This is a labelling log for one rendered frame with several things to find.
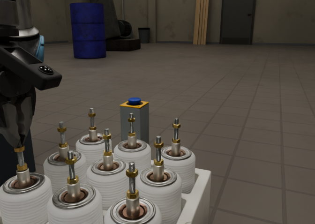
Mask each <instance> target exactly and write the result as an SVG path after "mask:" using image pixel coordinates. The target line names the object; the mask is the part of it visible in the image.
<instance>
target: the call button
mask: <svg viewBox="0 0 315 224"><path fill-rule="evenodd" d="M128 102H129V103H130V104H131V105H137V104H139V103H140V102H141V99H140V98H137V97H132V98H129V99H128Z"/></svg>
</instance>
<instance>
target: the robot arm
mask: <svg viewBox="0 0 315 224"><path fill-rule="evenodd" d="M61 79H62V75H61V74H60V73H58V72H57V71H55V70H54V69H52V68H51V67H49V66H48V65H46V64H45V63H44V36H42V35H39V30H38V29H36V28H35V27H34V26H33V19H32V11H31V4H30V0H0V133H1V134H3V136H4V137H5V139H6V140H7V142H8V143H9V144H10V145H11V146H13V147H14V148H17V147H18V145H19V142H20V140H21V143H22V144H24V142H25V140H26V137H27V134H28V132H29V129H30V126H31V123H32V118H33V116H34V112H35V105H36V91H35V88H37V89H38V90H47V89H51V88H55V87H58V86H59V84H60V82H61ZM8 101H11V104H10V103H8ZM18 128H19V132H18Z"/></svg>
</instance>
